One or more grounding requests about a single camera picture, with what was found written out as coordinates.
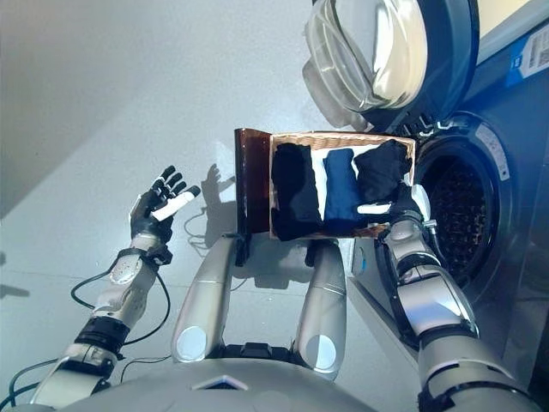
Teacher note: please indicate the drain filter cover blue tab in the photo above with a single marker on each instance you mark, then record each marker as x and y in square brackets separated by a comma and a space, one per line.
[362, 259]

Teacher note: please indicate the silver left robot leg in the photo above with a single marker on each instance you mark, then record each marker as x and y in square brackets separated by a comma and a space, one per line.
[201, 292]

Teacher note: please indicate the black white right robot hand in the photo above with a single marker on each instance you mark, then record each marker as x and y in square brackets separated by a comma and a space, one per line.
[407, 201]

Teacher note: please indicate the wicker laundry basket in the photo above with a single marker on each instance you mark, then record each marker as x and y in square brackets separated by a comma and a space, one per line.
[334, 139]

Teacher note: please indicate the white basket liner cloth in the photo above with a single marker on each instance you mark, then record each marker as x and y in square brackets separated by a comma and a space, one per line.
[319, 167]

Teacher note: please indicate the white washer plinth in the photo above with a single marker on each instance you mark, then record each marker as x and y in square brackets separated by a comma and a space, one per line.
[381, 317]

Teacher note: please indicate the large black garment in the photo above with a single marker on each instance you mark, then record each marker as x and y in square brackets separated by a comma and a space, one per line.
[296, 193]

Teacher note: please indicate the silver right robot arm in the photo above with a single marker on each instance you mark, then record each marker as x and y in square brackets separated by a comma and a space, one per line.
[429, 309]

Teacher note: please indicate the blue white washer sticker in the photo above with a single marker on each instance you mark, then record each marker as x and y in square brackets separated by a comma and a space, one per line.
[529, 58]

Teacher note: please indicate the small black garment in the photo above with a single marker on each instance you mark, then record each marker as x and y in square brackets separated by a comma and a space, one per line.
[379, 171]

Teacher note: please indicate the round glass washer door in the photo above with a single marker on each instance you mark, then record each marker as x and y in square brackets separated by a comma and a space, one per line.
[386, 56]

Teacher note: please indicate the grey robot torso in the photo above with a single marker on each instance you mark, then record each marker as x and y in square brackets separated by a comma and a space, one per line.
[279, 390]

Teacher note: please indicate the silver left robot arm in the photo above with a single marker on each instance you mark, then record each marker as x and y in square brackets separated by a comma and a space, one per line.
[124, 296]

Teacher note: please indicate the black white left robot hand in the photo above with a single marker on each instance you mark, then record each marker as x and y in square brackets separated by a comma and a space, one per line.
[148, 214]

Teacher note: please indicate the grey front-load washing machine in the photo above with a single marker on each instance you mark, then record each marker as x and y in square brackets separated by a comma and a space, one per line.
[514, 171]

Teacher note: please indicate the navy blue garment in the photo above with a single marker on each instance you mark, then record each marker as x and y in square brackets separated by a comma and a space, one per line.
[341, 189]

